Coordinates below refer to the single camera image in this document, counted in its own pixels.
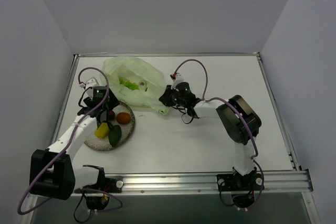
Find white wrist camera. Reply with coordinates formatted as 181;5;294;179
170;72;184;90
79;77;99;89

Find orange fake fruit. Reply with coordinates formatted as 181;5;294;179
115;112;131;125

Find pale green plastic bag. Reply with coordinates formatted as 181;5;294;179
101;56;169;115

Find aluminium table frame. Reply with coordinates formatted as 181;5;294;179
28;52;314;224

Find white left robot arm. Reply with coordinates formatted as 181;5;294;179
28;86;119;200

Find green fake grapes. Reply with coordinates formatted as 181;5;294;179
119;77;140;91

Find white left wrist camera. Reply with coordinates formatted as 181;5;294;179
79;77;99;89

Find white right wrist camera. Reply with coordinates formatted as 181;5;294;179
170;72;184;90

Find dark green fake avocado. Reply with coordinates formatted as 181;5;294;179
108;125;122;147

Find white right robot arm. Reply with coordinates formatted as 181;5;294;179
159;82;261;189

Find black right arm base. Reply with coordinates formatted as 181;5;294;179
216;172;265;211

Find speckled round plate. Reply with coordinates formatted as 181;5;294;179
85;101;135;152

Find dark red fake fruit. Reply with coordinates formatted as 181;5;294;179
108;110;115;120

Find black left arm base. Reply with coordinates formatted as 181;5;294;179
75;176;123;212

